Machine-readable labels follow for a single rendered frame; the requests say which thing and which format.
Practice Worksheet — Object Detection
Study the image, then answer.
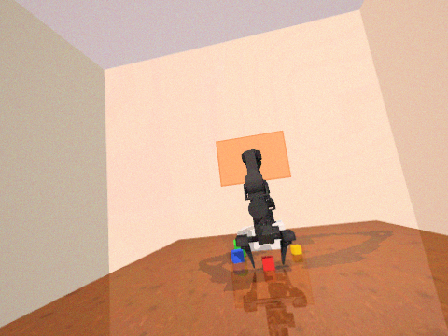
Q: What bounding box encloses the red block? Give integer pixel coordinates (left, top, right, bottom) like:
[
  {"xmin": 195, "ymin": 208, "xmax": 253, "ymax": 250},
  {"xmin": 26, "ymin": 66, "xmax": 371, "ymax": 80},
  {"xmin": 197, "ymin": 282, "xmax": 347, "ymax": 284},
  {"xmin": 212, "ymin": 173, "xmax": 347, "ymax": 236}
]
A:
[{"xmin": 261, "ymin": 255, "xmax": 274, "ymax": 272}]

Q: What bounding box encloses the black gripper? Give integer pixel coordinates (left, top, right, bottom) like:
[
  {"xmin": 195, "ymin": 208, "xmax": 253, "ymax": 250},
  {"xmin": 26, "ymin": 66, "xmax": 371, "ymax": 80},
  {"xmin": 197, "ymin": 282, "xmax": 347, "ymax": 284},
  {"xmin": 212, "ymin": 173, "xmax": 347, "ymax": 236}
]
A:
[{"xmin": 235, "ymin": 215, "xmax": 296, "ymax": 268}]

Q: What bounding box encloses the yellow block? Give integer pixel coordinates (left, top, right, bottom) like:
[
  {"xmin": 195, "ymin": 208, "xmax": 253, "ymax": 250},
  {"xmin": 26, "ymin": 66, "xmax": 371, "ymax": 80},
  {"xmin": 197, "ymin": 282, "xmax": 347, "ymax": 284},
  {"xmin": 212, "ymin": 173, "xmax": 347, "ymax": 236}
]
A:
[{"xmin": 290, "ymin": 245, "xmax": 301, "ymax": 255}]

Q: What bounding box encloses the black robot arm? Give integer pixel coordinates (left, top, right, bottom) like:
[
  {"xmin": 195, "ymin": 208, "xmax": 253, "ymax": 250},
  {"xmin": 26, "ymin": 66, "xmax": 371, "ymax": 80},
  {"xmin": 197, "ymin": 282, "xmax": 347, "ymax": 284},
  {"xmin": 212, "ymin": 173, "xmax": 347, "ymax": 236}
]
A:
[{"xmin": 241, "ymin": 149, "xmax": 280, "ymax": 245}]

